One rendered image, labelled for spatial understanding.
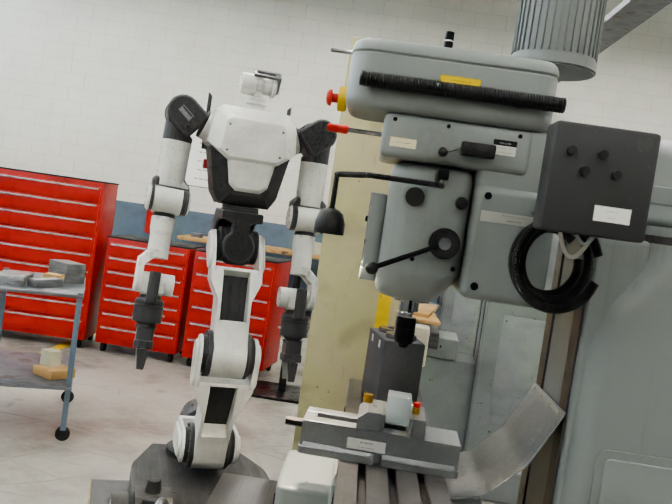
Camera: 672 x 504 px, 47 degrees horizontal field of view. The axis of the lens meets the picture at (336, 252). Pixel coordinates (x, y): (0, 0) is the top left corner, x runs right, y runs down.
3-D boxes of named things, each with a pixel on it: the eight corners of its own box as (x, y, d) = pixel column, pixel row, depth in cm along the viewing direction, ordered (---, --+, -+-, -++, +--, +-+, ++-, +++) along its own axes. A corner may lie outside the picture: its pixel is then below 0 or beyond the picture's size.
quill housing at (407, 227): (372, 297, 175) (393, 158, 173) (372, 288, 195) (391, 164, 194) (455, 309, 174) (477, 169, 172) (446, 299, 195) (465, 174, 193)
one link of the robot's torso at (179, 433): (170, 448, 261) (176, 410, 260) (229, 451, 266) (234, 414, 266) (175, 470, 241) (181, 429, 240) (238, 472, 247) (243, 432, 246)
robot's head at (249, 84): (236, 101, 242) (240, 73, 242) (268, 106, 245) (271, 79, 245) (239, 99, 236) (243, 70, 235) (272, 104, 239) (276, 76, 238)
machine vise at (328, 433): (296, 452, 165) (303, 402, 164) (304, 433, 180) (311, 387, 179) (457, 479, 162) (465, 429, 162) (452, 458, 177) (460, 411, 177)
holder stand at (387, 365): (375, 404, 217) (385, 335, 216) (361, 385, 239) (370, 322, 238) (416, 409, 219) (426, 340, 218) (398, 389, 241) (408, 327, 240)
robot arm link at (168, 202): (141, 248, 238) (152, 188, 240) (175, 254, 241) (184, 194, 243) (144, 245, 228) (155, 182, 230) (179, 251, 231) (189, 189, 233)
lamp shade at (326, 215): (309, 230, 185) (312, 204, 184) (335, 233, 188) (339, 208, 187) (320, 232, 178) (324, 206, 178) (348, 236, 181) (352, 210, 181)
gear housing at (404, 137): (378, 155, 171) (385, 110, 171) (377, 162, 196) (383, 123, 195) (527, 176, 170) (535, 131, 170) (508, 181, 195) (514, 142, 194)
